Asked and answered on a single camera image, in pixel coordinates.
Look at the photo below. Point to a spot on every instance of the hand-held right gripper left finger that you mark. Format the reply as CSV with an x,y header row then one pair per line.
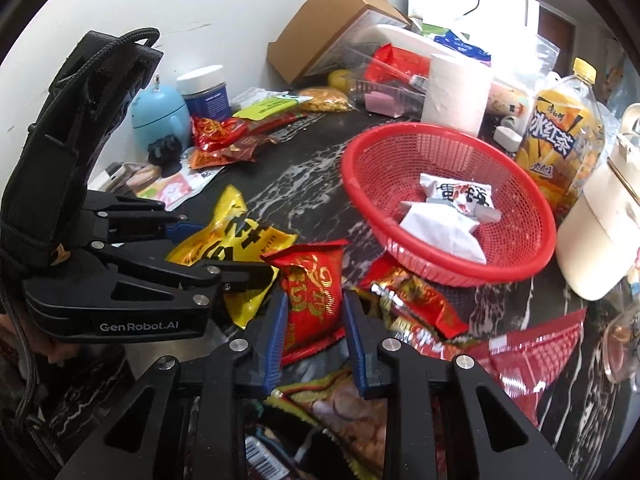
x,y
274,340

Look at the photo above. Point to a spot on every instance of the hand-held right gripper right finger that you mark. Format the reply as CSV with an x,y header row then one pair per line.
x,y
356,345

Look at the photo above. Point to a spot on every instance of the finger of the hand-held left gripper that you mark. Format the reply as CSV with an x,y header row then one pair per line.
x,y
180,232
240,277

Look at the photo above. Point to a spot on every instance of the yellow snack packet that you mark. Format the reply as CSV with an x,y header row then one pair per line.
x,y
235,240

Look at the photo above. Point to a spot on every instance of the red gold snack packet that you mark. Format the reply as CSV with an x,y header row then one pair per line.
x,y
310,295

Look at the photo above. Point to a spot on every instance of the red plastic basket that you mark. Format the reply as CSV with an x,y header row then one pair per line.
x,y
505,260

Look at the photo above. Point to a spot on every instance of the white pink printed packet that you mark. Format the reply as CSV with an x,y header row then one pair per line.
x,y
180,185

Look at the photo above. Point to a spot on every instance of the peanut snack packet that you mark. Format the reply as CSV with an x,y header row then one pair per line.
x,y
340,410

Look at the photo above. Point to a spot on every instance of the red brown foil snack packet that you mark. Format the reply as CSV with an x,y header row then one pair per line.
x,y
420,300

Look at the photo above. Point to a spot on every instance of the small red gold packet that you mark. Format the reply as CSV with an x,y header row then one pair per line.
x,y
217,132
210,159

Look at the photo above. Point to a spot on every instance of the small black object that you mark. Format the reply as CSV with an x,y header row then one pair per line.
x,y
164,150

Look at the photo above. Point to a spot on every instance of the light blue humidifier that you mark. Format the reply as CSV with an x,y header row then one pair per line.
x,y
157,117

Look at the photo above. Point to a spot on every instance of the barcode snack packet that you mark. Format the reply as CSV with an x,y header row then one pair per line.
x,y
260,455

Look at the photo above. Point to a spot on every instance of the blue jar with white lid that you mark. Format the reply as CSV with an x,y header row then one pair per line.
x,y
205,95

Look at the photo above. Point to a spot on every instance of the plain white packet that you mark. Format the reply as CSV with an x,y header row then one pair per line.
x,y
445,232

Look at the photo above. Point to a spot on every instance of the long dark red packet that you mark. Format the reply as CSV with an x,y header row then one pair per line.
x,y
272,121

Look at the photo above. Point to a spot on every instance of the green label packet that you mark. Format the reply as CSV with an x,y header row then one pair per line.
x,y
267,107

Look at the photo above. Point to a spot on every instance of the white patterned pouch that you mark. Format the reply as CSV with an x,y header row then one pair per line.
x,y
250,95

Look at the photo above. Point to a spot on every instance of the red transparent bag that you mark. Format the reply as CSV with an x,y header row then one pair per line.
x,y
530,360

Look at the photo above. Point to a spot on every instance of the white printed snack packet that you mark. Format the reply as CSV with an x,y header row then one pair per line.
x,y
457,195

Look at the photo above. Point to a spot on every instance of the bag of yellow corn snack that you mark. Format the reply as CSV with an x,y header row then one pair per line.
x,y
325,100

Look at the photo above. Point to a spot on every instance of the yellow round fruit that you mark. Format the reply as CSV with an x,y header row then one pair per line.
x,y
339,79

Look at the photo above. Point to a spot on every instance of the pink eraser block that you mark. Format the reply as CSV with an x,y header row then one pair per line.
x,y
382,102

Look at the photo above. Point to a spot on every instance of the clear plastic container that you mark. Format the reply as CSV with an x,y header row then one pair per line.
x,y
395,97

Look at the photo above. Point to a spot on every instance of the cardboard box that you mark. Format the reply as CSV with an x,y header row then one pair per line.
x,y
320,25

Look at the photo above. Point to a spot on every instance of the white charger plug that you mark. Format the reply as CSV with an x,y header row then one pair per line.
x,y
507,137

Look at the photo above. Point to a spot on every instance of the red noodle packet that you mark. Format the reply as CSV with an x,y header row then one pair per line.
x,y
395,62

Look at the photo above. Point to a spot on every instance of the white lidded clear container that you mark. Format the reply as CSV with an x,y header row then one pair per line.
x,y
600,230

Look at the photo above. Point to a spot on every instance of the toilet paper roll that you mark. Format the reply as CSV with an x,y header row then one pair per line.
x,y
457,95

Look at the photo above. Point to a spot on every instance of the iced tea bottle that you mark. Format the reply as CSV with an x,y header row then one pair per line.
x,y
560,145

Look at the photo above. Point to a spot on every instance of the white foam sheet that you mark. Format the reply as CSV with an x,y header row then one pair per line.
x,y
400,37

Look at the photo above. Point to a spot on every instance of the blue tissue pack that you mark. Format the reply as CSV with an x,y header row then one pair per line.
x,y
462,45

